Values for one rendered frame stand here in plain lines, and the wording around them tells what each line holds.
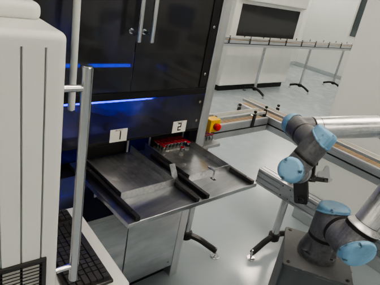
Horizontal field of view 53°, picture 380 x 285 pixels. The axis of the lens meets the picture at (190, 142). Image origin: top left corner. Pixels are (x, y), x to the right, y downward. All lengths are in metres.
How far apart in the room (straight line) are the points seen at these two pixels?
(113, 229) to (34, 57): 1.28
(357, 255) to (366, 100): 1.69
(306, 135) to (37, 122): 0.74
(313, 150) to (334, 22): 9.44
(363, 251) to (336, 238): 0.09
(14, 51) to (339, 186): 2.68
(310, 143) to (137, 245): 1.25
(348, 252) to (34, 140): 1.02
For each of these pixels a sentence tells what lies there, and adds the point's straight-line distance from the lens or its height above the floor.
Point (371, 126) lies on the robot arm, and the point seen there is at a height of 1.35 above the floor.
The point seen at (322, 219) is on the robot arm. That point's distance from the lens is 1.51.
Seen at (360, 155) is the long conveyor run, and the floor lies 0.93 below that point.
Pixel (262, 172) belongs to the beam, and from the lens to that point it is 2.76.
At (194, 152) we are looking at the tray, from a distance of 1.94.
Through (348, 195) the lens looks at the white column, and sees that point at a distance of 3.11.
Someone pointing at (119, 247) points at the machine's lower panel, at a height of 0.38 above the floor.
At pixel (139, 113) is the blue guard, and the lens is 1.68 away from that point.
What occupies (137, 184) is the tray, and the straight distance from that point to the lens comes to 1.59.
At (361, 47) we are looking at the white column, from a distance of 2.96.
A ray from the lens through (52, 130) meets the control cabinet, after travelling 0.86.
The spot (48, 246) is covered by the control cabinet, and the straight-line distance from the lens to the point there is 1.03.
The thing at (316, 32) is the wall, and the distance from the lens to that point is 10.74.
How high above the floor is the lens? 1.69
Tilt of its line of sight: 23 degrees down
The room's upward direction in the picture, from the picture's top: 11 degrees clockwise
